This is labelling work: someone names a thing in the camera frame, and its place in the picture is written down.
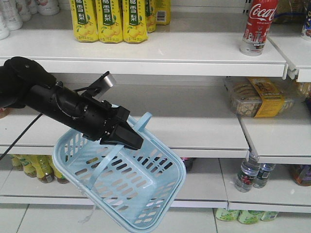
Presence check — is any clear water bottle green label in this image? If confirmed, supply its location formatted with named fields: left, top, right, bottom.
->
left=253, top=163, right=276, bottom=188

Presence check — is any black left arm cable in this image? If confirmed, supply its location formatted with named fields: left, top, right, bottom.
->
left=0, top=113, right=42, bottom=161

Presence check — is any clear water bottle red label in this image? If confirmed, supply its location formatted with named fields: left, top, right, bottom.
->
left=235, top=155, right=260, bottom=193

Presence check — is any yellow pear drink bottle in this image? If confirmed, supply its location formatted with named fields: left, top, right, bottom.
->
left=145, top=0, right=156, bottom=33
left=69, top=0, right=99, bottom=43
left=122, top=0, right=148, bottom=44
left=96, top=0, right=123, bottom=44
left=155, top=0, right=171, bottom=25

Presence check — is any white metal shelving unit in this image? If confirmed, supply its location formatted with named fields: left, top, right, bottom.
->
left=0, top=0, right=311, bottom=233

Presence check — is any green drink bottle row right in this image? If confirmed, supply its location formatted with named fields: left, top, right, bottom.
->
left=214, top=208, right=279, bottom=225

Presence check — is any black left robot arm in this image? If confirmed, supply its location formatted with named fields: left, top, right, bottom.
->
left=0, top=56, right=143, bottom=150

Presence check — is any yellow lemon tea bottle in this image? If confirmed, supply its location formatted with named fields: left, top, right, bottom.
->
left=32, top=155, right=54, bottom=183
left=19, top=155, right=36, bottom=178

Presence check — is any red Coca-Cola aluminium bottle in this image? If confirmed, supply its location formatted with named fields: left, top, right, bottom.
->
left=240, top=0, right=278, bottom=56

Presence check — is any clear cookie box yellow band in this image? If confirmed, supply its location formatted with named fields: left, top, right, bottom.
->
left=224, top=77, right=303, bottom=118

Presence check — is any light blue plastic basket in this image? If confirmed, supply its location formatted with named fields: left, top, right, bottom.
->
left=52, top=113, right=186, bottom=233

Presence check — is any brown bread bag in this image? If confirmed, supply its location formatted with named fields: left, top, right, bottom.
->
left=273, top=0, right=308, bottom=24

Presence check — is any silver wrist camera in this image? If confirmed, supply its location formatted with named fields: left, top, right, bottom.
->
left=98, top=71, right=116, bottom=94

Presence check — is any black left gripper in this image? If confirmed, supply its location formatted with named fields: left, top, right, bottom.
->
left=75, top=94, right=143, bottom=150

